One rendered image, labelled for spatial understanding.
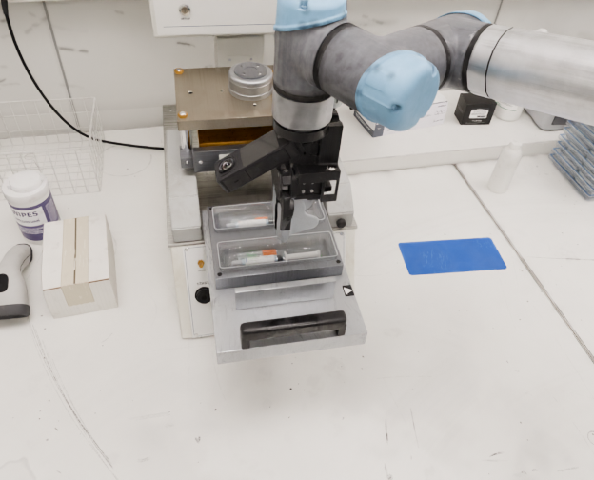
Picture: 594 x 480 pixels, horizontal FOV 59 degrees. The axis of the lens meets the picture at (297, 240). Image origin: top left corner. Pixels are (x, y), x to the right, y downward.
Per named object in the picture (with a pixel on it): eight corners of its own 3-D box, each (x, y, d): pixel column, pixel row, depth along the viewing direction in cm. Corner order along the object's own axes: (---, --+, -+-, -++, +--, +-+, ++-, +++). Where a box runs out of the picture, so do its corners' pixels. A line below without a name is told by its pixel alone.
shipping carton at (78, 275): (55, 250, 113) (44, 220, 107) (118, 243, 116) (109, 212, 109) (48, 320, 101) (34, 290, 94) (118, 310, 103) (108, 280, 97)
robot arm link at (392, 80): (471, 46, 53) (387, 9, 58) (404, 73, 47) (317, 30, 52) (448, 115, 58) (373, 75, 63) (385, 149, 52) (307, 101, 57)
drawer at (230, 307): (203, 226, 95) (199, 192, 90) (320, 214, 99) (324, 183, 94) (217, 368, 75) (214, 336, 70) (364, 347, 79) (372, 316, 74)
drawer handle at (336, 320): (239, 337, 74) (239, 321, 72) (341, 324, 77) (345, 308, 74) (241, 350, 73) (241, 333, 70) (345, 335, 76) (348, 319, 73)
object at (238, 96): (177, 94, 110) (169, 33, 101) (320, 87, 115) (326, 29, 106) (182, 165, 93) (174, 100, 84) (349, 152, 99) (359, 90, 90)
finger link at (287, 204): (292, 236, 74) (296, 187, 68) (282, 237, 74) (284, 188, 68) (286, 215, 77) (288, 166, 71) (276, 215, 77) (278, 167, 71)
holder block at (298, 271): (207, 216, 92) (207, 205, 90) (319, 207, 95) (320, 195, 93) (216, 290, 80) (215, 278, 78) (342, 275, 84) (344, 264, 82)
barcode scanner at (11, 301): (2, 254, 111) (-12, 228, 106) (42, 250, 113) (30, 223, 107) (-14, 333, 98) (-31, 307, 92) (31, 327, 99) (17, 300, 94)
